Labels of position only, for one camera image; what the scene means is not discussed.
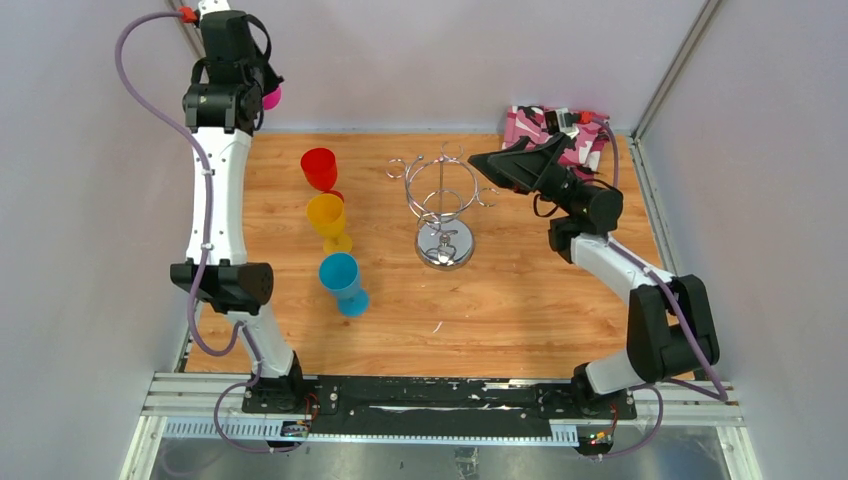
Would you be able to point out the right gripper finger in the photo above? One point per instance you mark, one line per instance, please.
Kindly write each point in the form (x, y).
(555, 146)
(510, 172)

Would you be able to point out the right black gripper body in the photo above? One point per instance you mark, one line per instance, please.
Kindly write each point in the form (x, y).
(561, 187)

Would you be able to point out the chrome wine glass rack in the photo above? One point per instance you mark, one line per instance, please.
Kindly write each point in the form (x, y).
(438, 191)

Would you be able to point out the yellow plastic wine glass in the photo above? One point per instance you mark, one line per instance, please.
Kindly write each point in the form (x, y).
(326, 214)

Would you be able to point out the red plastic wine glass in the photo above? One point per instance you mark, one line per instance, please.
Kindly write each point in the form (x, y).
(319, 167)

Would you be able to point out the blue plastic wine glass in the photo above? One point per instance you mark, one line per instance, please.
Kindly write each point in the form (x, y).
(339, 274)

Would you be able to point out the pink plastic wine glass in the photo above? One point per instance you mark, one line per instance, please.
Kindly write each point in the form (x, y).
(272, 92)

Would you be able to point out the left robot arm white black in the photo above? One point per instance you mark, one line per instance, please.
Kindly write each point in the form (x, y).
(231, 87)

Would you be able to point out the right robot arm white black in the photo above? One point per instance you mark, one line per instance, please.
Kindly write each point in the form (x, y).
(670, 326)

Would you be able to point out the pink camouflage cloth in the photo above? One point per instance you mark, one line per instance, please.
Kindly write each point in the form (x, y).
(584, 155)

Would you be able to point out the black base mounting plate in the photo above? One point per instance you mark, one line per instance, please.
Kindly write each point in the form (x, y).
(412, 408)

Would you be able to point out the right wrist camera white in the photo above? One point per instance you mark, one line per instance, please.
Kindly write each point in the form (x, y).
(563, 120)

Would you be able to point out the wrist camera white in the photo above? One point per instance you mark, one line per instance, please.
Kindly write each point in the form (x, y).
(563, 120)
(211, 6)

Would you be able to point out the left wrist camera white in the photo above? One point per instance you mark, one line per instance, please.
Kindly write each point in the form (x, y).
(211, 6)

